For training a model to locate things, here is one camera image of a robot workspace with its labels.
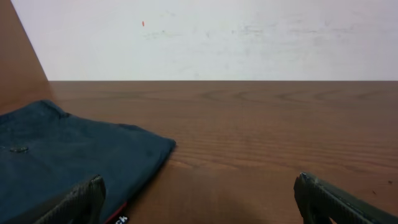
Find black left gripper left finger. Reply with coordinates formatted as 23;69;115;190
34;175;106;224

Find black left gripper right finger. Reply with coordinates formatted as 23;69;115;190
294;172;397;224

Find folded navy shorts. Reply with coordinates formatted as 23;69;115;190
1;100;175;223

